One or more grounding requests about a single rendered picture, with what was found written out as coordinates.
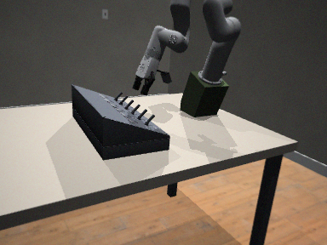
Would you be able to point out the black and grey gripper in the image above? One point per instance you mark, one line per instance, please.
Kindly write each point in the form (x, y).
(148, 67)

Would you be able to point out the light grey switch panel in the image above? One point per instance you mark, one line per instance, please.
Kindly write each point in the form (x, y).
(114, 127)

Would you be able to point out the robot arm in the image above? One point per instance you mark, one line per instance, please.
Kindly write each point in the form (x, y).
(220, 30)

